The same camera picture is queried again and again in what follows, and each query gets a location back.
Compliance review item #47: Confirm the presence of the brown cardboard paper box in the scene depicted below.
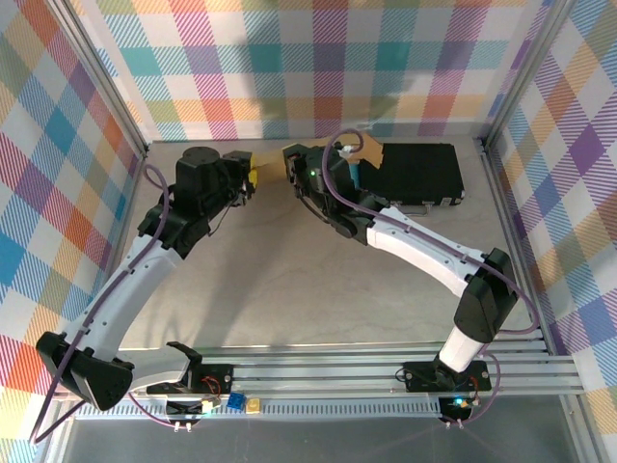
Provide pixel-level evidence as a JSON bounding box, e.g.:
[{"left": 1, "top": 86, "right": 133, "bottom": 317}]
[{"left": 253, "top": 132, "right": 387, "bottom": 185}]

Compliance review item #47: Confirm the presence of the black hard case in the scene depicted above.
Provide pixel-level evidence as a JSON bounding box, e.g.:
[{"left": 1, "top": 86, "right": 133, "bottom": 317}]
[{"left": 358, "top": 142, "right": 467, "bottom": 211}]

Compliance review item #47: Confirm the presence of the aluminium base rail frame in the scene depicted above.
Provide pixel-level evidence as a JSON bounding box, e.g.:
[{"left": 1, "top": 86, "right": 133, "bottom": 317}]
[{"left": 52, "top": 337, "right": 585, "bottom": 402}]

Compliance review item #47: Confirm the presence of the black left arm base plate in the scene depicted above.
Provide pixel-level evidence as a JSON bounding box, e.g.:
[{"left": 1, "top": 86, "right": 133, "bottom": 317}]
[{"left": 166, "top": 340, "right": 235, "bottom": 397}]

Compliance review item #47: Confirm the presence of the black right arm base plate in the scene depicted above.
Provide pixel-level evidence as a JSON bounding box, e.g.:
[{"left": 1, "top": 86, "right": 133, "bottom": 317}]
[{"left": 401, "top": 359, "right": 494, "bottom": 394}]

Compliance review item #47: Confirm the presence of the aluminium side rail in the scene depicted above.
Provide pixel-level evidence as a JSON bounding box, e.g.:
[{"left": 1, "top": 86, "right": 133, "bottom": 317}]
[{"left": 474, "top": 137, "right": 551, "bottom": 344}]

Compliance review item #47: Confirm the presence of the white slotted cable duct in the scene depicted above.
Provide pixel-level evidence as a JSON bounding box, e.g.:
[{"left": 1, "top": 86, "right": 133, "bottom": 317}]
[{"left": 71, "top": 399, "right": 445, "bottom": 422}]

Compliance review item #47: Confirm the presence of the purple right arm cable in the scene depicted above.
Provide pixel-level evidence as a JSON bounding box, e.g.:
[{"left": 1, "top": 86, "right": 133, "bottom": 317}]
[{"left": 321, "top": 128, "right": 542, "bottom": 340}]

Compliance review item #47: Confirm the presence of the aluminium frame post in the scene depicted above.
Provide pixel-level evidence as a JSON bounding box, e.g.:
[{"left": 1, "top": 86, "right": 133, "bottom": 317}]
[
  {"left": 481, "top": 0, "right": 582, "bottom": 151},
  {"left": 47, "top": 0, "right": 151, "bottom": 158}
]

